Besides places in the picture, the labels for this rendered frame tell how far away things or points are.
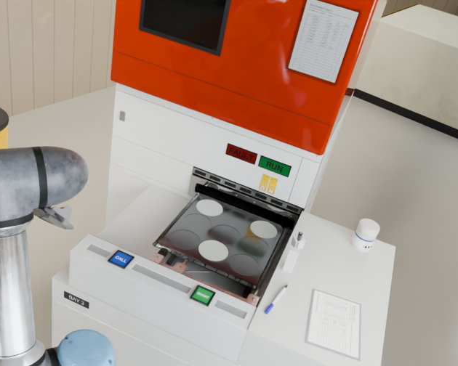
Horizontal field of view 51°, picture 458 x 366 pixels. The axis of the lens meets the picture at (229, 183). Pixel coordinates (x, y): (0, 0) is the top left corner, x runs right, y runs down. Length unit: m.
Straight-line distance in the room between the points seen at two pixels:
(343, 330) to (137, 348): 0.62
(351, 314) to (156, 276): 0.57
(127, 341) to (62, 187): 0.75
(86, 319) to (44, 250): 1.31
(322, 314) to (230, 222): 0.51
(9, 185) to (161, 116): 1.01
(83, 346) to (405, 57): 5.07
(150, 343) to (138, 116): 0.85
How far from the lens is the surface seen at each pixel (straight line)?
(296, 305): 1.43
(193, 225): 1.70
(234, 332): 1.35
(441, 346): 3.06
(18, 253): 0.98
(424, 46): 5.69
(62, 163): 0.95
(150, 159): 1.95
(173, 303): 1.38
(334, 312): 1.46
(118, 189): 2.11
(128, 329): 1.54
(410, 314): 3.14
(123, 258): 1.44
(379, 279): 1.65
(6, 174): 0.92
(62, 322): 1.70
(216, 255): 1.60
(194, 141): 1.82
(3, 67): 3.99
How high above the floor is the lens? 1.95
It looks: 33 degrees down
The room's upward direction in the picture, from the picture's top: 14 degrees clockwise
